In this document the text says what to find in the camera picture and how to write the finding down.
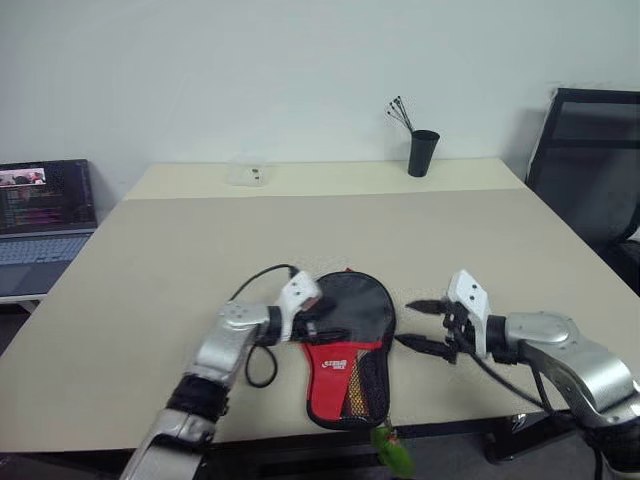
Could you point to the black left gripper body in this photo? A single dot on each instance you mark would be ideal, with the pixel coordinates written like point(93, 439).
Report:
point(302, 326)

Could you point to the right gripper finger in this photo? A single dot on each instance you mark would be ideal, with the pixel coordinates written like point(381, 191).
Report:
point(425, 345)
point(427, 306)

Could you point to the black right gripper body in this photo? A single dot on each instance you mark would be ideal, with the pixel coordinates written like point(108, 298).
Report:
point(457, 330)

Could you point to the black and red paddle case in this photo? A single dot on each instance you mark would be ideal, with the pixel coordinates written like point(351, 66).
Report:
point(370, 320)

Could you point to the green zipper charm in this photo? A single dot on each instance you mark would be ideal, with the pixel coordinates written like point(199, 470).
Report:
point(392, 452)

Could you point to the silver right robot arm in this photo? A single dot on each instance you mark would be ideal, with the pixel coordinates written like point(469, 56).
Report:
point(550, 330)

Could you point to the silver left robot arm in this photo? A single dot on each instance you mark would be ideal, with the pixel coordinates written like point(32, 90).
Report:
point(235, 320)

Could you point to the black table underframe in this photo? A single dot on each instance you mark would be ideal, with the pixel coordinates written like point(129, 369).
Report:
point(300, 462)

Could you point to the black plastic cup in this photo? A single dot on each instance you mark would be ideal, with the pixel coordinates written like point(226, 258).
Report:
point(422, 157)

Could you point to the clear plastic container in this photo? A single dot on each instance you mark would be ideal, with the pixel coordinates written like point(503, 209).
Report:
point(250, 175)

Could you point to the black mesh office chair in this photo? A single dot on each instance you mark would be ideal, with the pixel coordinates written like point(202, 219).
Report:
point(580, 165)

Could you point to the open grey laptop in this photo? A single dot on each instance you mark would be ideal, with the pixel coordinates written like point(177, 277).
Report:
point(40, 250)

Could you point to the white side table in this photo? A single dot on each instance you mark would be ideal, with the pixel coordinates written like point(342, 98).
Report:
point(20, 299)

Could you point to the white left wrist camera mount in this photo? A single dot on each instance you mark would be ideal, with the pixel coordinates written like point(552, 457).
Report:
point(297, 292)

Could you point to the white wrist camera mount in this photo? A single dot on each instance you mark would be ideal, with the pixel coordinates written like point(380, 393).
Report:
point(470, 295)
point(297, 292)

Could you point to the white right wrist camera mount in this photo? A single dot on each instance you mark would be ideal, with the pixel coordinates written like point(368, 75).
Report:
point(470, 295)

